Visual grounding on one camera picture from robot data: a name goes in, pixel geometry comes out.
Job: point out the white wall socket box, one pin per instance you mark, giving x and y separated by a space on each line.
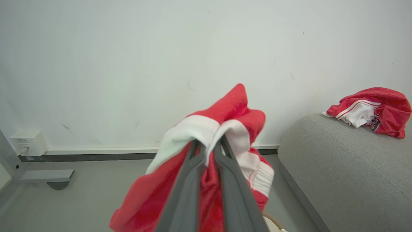
32 140

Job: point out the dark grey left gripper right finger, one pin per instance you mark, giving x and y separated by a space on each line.
236 199

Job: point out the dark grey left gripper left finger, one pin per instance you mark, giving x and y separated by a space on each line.
183 199

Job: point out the red white shorts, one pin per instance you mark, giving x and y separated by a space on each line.
231 106

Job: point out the grey metal frame leg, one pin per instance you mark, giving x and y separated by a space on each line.
8 154

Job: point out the red white printed jersey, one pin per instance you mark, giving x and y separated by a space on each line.
392 109

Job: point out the grey metal foot bracket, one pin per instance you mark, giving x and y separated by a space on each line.
46 175

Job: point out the white black baseboard strip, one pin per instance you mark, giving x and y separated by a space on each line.
96 151

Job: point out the black round floor foot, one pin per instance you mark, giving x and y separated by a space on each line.
58 186

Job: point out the grey fabric sofa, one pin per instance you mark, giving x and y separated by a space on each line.
347 174

